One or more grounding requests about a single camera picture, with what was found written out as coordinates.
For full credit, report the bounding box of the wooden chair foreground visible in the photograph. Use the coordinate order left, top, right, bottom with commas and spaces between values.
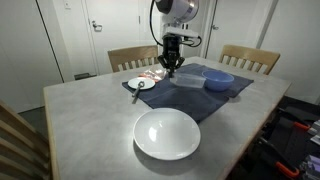
0, 101, 52, 180

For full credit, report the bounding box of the large white plate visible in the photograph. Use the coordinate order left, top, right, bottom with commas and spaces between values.
133, 108, 201, 161

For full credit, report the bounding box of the metal spoon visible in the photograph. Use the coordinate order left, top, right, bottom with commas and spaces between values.
132, 81, 145, 97

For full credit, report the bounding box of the dark blue placemat far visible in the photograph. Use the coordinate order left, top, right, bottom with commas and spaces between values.
170, 63, 253, 98

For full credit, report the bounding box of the clear plastic lunchbox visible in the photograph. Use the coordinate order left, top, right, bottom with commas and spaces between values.
170, 73, 205, 88

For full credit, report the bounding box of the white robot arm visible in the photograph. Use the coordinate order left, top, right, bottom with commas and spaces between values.
149, 0, 202, 78

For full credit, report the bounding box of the orange handled clamp upper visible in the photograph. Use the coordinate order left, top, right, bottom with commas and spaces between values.
281, 111, 311, 131

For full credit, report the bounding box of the orange handled black clamp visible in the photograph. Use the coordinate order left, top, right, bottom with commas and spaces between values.
258, 137, 300, 179

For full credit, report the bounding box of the wooden chair right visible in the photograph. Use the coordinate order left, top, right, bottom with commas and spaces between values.
219, 45, 280, 75

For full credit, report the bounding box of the dark blue placemat near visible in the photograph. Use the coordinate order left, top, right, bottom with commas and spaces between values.
138, 77, 229, 123

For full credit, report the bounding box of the dark blue placemat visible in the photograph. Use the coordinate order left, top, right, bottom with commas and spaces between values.
170, 63, 253, 98
138, 77, 229, 123

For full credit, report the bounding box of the small white plate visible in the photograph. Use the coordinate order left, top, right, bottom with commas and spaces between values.
128, 77, 155, 90

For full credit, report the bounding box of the wooden chair left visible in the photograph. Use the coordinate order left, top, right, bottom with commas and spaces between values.
108, 45, 158, 72

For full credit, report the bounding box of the wooden chair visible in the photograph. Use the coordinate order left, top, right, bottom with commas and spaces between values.
219, 45, 280, 75
108, 45, 158, 72

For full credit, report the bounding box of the blue plastic bowl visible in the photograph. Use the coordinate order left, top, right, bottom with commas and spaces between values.
202, 70, 234, 91

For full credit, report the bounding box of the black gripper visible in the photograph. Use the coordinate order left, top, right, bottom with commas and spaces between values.
158, 34, 184, 78

